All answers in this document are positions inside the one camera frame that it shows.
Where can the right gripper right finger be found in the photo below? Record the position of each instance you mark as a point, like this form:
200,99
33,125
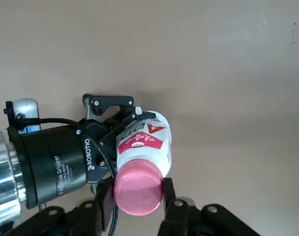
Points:
201,223

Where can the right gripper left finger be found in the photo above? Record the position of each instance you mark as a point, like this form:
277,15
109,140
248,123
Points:
66,223

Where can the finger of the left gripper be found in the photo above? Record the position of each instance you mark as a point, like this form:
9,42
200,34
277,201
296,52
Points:
109,164
110,102

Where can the pink bottle cap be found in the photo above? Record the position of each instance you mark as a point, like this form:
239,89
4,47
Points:
138,189

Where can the white drink bottle red label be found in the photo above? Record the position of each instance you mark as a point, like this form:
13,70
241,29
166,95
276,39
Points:
149,147

